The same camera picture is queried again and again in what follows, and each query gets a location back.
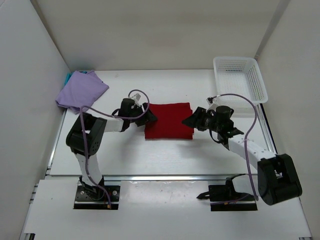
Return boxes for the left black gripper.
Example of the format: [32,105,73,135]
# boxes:
[128,103,158,127]

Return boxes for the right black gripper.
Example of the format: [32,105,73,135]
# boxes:
[182,107,222,133]

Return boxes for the red t shirt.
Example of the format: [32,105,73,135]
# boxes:
[144,102,194,140]

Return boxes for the lavender t shirt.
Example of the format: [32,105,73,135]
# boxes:
[55,70,109,114]

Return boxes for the teal t shirt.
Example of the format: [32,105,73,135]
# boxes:
[64,71,88,86]

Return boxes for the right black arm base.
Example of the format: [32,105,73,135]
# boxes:
[196,173,258,212]

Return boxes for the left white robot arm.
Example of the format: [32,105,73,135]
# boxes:
[66,96,158,200]

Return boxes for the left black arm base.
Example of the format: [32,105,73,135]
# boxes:
[73,180,121,210]

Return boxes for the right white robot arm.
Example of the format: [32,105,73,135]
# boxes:
[182,105,303,206]

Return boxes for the white plastic laundry basket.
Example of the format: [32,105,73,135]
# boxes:
[213,56,269,110]

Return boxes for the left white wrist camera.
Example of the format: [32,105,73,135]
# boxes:
[129,93,141,106]

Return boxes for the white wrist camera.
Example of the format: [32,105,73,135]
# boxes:
[206,95,220,112]
[129,93,141,106]

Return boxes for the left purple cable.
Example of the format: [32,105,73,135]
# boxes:
[80,89,151,204]

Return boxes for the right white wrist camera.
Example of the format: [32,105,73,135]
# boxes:
[206,95,220,112]

